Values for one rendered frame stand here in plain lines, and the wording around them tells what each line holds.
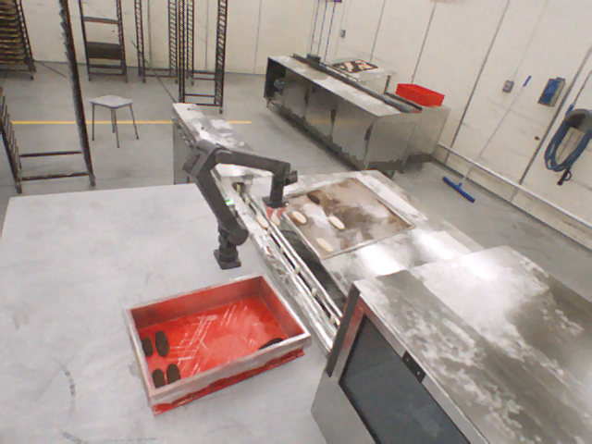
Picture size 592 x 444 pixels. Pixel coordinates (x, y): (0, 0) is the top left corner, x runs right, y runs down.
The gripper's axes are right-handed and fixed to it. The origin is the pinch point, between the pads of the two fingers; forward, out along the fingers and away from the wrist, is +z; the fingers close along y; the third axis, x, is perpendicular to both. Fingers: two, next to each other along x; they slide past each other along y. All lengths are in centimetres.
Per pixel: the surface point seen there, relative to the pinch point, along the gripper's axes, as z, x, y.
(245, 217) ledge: 7.2, -12.8, 7.7
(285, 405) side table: 11, 76, 29
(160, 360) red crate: 10, 50, 57
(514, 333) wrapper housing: -37, 103, -1
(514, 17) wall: -94, -189, -371
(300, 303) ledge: 7.0, 45.4, 8.9
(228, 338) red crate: 10, 49, 36
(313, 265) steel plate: 11.5, 22.9, -9.8
